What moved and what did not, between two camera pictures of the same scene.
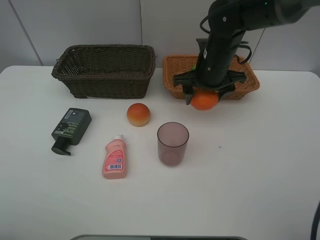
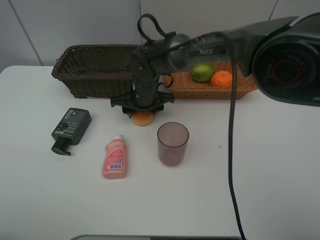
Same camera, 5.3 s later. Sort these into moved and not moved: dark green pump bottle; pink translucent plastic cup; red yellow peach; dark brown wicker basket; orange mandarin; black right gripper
Moved: black right gripper; orange mandarin
Not moved: pink translucent plastic cup; dark green pump bottle; red yellow peach; dark brown wicker basket
